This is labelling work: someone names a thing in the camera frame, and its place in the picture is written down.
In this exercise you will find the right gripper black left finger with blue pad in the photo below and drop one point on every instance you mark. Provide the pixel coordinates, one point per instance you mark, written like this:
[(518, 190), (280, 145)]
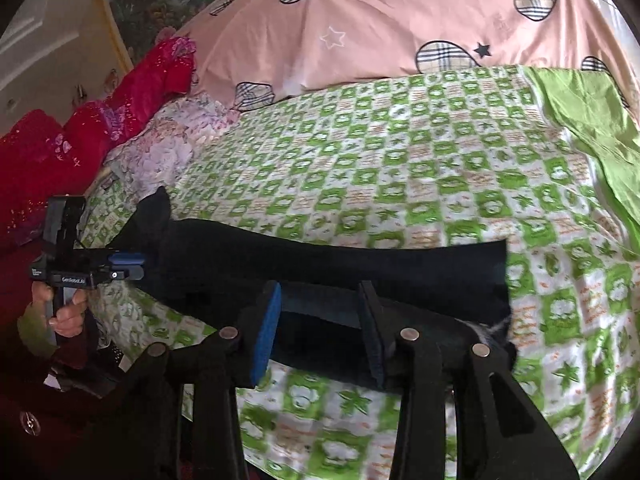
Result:
[(150, 398)]

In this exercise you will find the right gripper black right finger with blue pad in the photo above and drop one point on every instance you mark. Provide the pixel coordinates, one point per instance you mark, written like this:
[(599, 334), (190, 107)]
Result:
[(441, 361)]

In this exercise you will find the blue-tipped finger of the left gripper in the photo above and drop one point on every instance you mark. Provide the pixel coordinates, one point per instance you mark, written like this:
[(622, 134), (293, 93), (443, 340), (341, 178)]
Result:
[(126, 266)]

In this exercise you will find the black pants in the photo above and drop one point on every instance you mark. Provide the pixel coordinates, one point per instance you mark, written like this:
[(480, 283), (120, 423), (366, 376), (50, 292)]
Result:
[(211, 271)]

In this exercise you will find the person's left hand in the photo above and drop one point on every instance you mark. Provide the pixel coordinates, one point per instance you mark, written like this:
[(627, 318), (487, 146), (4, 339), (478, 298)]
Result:
[(69, 320)]

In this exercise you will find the green sleeve cuff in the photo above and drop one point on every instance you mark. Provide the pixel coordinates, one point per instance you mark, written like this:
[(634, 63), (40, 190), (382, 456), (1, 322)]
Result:
[(35, 332)]

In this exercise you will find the red floral quilt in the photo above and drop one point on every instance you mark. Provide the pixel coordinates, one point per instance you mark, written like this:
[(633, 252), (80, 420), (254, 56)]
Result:
[(41, 158)]

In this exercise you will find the pale floral pillow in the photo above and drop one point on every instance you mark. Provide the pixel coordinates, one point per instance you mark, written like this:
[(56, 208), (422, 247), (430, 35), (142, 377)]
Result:
[(169, 143)]

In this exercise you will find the green checkered bed sheet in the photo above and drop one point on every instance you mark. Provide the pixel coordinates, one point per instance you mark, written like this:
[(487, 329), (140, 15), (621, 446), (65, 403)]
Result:
[(435, 160)]

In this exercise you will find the pink quilt with plaid hearts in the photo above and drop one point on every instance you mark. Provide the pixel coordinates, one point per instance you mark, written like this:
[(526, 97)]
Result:
[(252, 53)]

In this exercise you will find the plain green cloth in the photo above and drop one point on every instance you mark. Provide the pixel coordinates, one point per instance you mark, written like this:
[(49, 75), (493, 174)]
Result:
[(588, 104)]

